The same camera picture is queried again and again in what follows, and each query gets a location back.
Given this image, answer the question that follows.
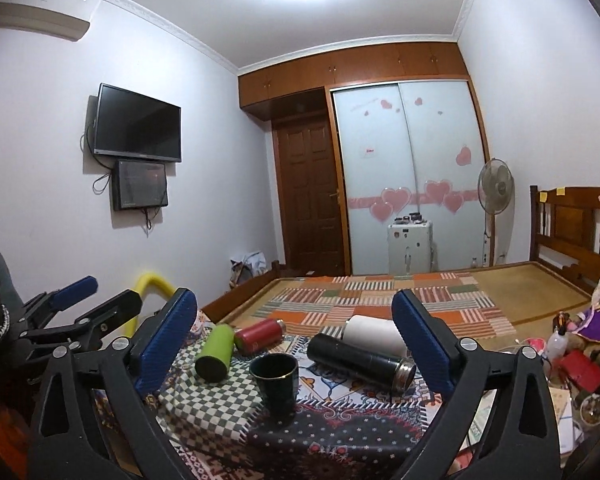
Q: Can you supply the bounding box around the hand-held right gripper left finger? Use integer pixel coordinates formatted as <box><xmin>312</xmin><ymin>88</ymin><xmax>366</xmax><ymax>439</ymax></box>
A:
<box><xmin>27</xmin><ymin>287</ymin><xmax>199</xmax><ymax>480</ymax></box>

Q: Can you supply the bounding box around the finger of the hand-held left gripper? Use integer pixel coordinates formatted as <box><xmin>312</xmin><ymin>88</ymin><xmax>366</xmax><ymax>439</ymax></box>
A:
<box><xmin>22</xmin><ymin>275</ymin><xmax>99</xmax><ymax>322</ymax></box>
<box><xmin>30</xmin><ymin>288</ymin><xmax>144</xmax><ymax>357</ymax></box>

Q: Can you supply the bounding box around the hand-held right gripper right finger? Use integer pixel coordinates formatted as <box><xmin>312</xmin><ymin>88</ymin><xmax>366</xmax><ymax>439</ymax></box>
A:
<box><xmin>391</xmin><ymin>287</ymin><xmax>566</xmax><ymax>480</ymax></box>

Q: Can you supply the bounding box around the green insulated cup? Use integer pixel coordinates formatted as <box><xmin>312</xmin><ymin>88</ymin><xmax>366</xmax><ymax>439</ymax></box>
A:
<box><xmin>195</xmin><ymin>324</ymin><xmax>237</xmax><ymax>382</ymax></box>

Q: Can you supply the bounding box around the white cup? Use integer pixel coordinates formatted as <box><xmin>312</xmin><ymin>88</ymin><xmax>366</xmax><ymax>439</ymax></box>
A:
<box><xmin>341</xmin><ymin>315</ymin><xmax>400</xmax><ymax>361</ymax></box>

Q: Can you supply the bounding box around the black thermos cup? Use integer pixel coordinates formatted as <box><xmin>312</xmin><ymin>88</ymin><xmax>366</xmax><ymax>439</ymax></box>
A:
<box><xmin>307</xmin><ymin>332</ymin><xmax>417</xmax><ymax>394</ymax></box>

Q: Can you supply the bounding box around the red insulated cup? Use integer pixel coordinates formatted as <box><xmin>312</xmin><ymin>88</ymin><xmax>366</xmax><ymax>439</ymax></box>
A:
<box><xmin>234</xmin><ymin>317</ymin><xmax>287</xmax><ymax>354</ymax></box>

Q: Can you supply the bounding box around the yellow foam tube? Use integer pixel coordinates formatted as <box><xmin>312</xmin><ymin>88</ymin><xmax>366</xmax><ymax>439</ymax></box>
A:
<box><xmin>131</xmin><ymin>271</ymin><xmax>177</xmax><ymax>337</ymax></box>

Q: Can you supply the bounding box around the green checkered cloth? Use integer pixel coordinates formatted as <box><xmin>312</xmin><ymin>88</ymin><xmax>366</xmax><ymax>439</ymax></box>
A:
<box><xmin>157</xmin><ymin>330</ymin><xmax>307</xmax><ymax>437</ymax></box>

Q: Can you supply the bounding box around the small white cabinet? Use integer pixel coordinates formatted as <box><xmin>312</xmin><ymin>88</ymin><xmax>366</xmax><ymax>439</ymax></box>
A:
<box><xmin>386</xmin><ymin>214</ymin><xmax>435</xmax><ymax>276</ymax></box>

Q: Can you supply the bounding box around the patchwork quilt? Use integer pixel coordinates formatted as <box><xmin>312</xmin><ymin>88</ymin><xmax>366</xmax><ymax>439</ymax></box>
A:
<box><xmin>220</xmin><ymin>272</ymin><xmax>518</xmax><ymax>342</ymax></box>

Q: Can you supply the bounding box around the bag of clothes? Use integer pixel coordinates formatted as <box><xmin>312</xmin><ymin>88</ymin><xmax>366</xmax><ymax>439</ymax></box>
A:
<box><xmin>230</xmin><ymin>251</ymin><xmax>269</xmax><ymax>289</ymax></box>

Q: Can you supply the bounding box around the dark green mug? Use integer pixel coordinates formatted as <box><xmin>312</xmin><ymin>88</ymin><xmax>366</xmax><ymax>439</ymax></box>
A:
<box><xmin>249</xmin><ymin>352</ymin><xmax>300</xmax><ymax>417</ymax></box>

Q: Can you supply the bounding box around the straw bed mat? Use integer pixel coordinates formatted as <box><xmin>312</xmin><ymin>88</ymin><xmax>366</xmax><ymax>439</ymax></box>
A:
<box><xmin>220</xmin><ymin>260</ymin><xmax>600</xmax><ymax>343</ymax></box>

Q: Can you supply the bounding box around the patterned floral tablecloth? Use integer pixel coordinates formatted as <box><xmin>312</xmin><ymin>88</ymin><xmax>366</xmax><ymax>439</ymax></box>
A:
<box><xmin>92</xmin><ymin>310</ymin><xmax>481</xmax><ymax>480</ymax></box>

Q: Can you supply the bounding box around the clear spray bottle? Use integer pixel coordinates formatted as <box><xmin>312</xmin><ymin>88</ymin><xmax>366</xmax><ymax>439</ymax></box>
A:
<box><xmin>547</xmin><ymin>312</ymin><xmax>572</xmax><ymax>362</ymax></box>

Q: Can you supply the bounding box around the red box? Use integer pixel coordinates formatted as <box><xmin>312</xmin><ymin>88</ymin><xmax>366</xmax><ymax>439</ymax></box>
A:
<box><xmin>560</xmin><ymin>350</ymin><xmax>600</xmax><ymax>392</ymax></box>

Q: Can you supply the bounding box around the orange cloth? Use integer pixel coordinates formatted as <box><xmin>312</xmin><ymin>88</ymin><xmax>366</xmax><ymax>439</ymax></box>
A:
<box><xmin>0</xmin><ymin>400</ymin><xmax>31</xmax><ymax>480</ymax></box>

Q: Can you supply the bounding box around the white standing fan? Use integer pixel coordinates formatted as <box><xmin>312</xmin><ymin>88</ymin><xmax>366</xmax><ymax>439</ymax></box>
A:
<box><xmin>476</xmin><ymin>158</ymin><xmax>516</xmax><ymax>267</ymax></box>

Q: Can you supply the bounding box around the clear drinking glass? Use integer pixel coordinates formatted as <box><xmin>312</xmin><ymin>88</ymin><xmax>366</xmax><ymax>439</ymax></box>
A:
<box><xmin>580</xmin><ymin>392</ymin><xmax>600</xmax><ymax>427</ymax></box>

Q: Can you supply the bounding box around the wooden wardrobe with sliding doors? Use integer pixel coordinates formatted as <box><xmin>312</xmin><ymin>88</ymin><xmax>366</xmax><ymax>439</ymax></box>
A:
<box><xmin>237</xmin><ymin>42</ymin><xmax>494</xmax><ymax>277</ymax></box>

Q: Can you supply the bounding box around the brown wooden door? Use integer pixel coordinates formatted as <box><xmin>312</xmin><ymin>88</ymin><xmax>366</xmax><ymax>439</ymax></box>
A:
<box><xmin>271</xmin><ymin>115</ymin><xmax>347</xmax><ymax>274</ymax></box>

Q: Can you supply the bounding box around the white air conditioner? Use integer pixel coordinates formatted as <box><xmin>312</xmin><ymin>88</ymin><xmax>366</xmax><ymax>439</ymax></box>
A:
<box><xmin>0</xmin><ymin>0</ymin><xmax>104</xmax><ymax>42</ymax></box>

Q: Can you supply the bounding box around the black television cable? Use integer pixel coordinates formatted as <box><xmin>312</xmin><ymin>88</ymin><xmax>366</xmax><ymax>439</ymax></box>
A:
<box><xmin>80</xmin><ymin>120</ymin><xmax>112</xmax><ymax>194</ymax></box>

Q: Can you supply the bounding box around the small wall-mounted black monitor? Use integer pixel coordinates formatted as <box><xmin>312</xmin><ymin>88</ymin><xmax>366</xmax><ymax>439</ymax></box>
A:
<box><xmin>112</xmin><ymin>160</ymin><xmax>170</xmax><ymax>212</ymax></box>

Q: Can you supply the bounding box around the wall-mounted black television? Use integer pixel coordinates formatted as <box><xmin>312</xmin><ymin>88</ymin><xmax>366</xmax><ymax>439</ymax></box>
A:
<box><xmin>91</xmin><ymin>82</ymin><xmax>183</xmax><ymax>164</ymax></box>

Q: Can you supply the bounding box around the wooden bed frame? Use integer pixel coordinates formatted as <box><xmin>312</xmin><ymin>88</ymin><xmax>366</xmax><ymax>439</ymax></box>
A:
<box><xmin>200</xmin><ymin>185</ymin><xmax>600</xmax><ymax>326</ymax></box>

